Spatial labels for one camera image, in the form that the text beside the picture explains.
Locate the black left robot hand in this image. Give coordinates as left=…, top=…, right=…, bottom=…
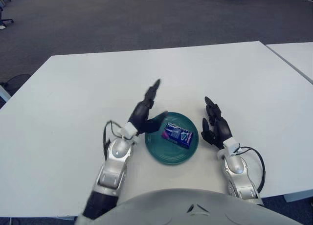
left=124, top=78, right=170, bottom=140

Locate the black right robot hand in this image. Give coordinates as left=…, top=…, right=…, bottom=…
left=201, top=96, right=242, bottom=158

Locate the blue gum box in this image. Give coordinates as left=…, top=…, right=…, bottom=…
left=161, top=122, right=195, bottom=150

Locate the green round plate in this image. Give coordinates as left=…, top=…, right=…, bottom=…
left=144, top=112, right=200, bottom=166

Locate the grey robot torso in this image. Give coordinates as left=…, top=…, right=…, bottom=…
left=75, top=188, right=304, bottom=225

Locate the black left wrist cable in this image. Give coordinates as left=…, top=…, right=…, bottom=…
left=102, top=120, right=138, bottom=162

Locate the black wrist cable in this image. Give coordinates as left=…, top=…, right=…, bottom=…
left=235, top=146, right=266, bottom=194
left=102, top=120, right=138, bottom=162

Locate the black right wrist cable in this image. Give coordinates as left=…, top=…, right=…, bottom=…
left=235, top=146, right=266, bottom=194

